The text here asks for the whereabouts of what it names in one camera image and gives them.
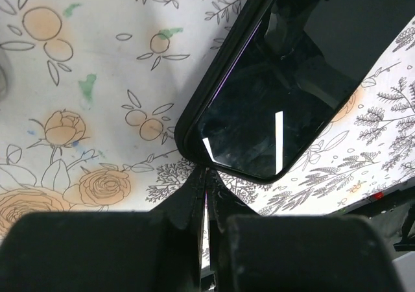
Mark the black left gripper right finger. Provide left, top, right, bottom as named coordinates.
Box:
left=206, top=169, right=402, bottom=291

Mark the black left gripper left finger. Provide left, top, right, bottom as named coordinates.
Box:
left=1, top=167, right=207, bottom=291

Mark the black phone case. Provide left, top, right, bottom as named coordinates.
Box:
left=174, top=0, right=364, bottom=185

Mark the dark smartphone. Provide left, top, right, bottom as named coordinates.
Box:
left=195, top=0, right=414, bottom=180

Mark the floral tablecloth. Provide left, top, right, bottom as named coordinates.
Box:
left=1, top=0, right=414, bottom=237

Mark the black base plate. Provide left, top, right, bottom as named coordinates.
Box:
left=333, top=187, right=414, bottom=254

